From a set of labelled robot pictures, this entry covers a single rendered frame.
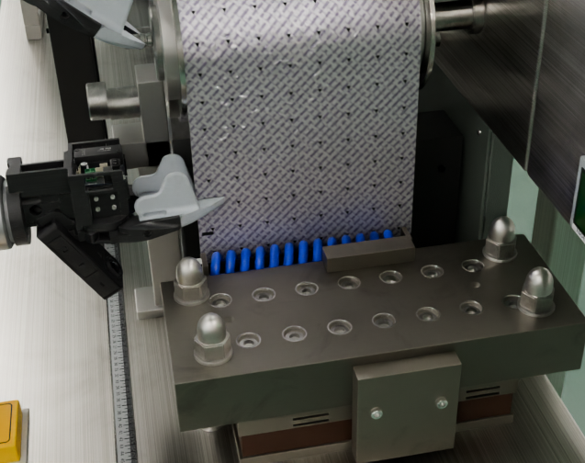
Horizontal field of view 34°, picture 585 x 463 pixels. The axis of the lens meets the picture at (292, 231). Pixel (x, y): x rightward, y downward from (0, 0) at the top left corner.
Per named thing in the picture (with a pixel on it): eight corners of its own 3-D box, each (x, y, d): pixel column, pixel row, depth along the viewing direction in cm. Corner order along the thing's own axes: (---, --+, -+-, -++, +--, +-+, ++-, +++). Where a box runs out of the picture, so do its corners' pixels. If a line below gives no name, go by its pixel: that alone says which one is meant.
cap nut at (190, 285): (172, 287, 98) (167, 251, 96) (207, 282, 99) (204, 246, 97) (175, 308, 95) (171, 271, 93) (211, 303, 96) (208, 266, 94)
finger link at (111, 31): (173, 16, 89) (86, -42, 85) (137, 66, 91) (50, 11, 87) (171, 6, 92) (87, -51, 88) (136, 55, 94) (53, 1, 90)
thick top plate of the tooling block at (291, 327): (164, 327, 103) (159, 281, 99) (518, 277, 109) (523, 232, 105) (180, 433, 89) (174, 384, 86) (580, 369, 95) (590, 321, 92)
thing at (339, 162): (200, 258, 104) (186, 102, 94) (410, 231, 107) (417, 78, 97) (201, 261, 103) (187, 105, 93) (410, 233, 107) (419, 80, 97)
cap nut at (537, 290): (511, 298, 96) (515, 260, 93) (545, 292, 96) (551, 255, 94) (525, 320, 93) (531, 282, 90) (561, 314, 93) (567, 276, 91)
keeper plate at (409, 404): (351, 450, 95) (352, 366, 89) (447, 434, 97) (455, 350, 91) (357, 468, 93) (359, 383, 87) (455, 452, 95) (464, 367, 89)
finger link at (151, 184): (220, 155, 98) (129, 167, 96) (224, 205, 101) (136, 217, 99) (216, 141, 100) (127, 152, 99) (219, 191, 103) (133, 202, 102)
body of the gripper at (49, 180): (129, 171, 92) (0, 186, 90) (140, 245, 97) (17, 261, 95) (125, 135, 98) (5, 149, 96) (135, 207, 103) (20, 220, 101)
